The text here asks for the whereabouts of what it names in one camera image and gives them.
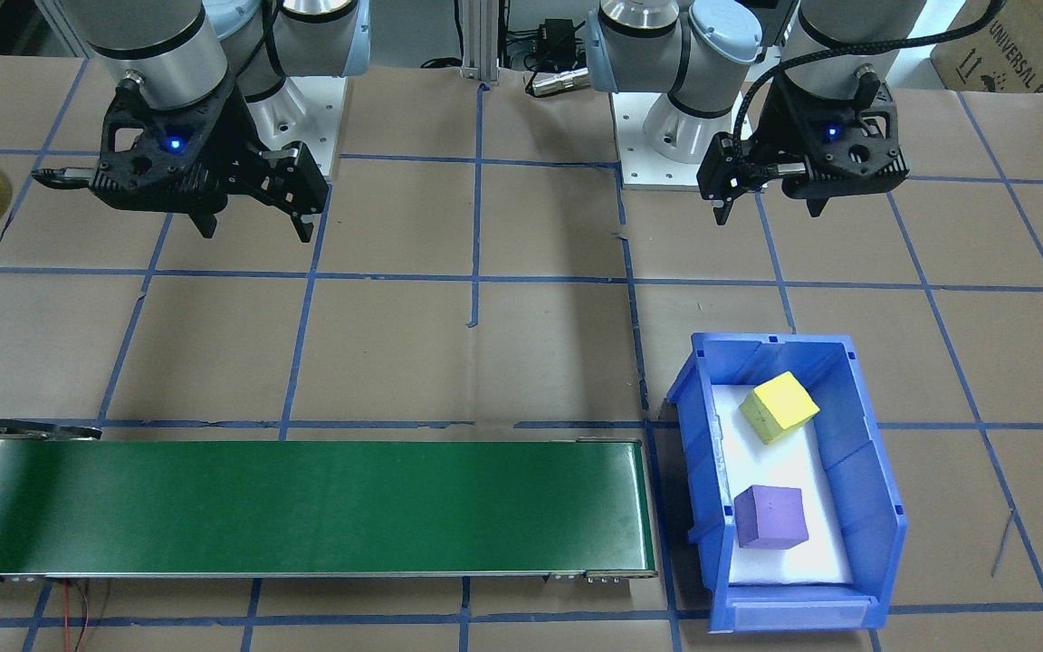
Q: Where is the yellow foam block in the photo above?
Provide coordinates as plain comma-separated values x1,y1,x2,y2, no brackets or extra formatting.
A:
739,370,822,446

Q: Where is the purple foam block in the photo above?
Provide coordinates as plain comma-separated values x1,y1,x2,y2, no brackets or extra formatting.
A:
732,484,811,551

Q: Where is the brown cardboard box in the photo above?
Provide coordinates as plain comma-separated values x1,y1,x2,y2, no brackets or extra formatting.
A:
929,0,1043,142

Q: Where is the silver cylindrical plug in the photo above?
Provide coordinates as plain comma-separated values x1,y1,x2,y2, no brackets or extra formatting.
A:
528,70,591,97

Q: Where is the black power supply box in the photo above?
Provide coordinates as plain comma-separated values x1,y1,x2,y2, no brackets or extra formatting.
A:
539,17,579,58

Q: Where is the green conveyor belt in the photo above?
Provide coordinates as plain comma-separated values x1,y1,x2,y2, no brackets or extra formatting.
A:
0,417,660,586

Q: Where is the blue plastic bin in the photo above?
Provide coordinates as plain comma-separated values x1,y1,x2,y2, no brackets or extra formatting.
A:
665,331,908,635

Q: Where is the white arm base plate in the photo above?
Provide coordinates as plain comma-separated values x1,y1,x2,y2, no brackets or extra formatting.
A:
612,91,762,191
250,74,347,178

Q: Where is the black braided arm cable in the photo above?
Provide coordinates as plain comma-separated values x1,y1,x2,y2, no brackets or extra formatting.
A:
732,0,1008,146

